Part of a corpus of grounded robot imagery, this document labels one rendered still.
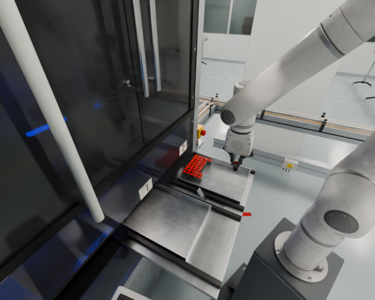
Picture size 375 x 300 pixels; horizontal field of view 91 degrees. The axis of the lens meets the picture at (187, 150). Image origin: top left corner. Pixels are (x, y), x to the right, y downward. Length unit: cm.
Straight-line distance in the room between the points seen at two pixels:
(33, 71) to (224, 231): 79
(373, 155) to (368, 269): 176
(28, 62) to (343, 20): 54
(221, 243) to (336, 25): 75
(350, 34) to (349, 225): 41
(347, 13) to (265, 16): 177
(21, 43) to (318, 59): 54
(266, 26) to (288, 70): 173
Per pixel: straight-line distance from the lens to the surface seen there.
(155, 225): 87
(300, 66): 54
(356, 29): 52
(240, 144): 71
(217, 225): 88
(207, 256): 81
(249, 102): 53
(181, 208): 92
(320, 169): 206
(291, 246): 86
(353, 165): 68
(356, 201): 59
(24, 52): 35
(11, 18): 35
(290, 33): 225
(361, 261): 230
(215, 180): 105
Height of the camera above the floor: 162
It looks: 36 degrees down
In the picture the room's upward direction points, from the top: 1 degrees clockwise
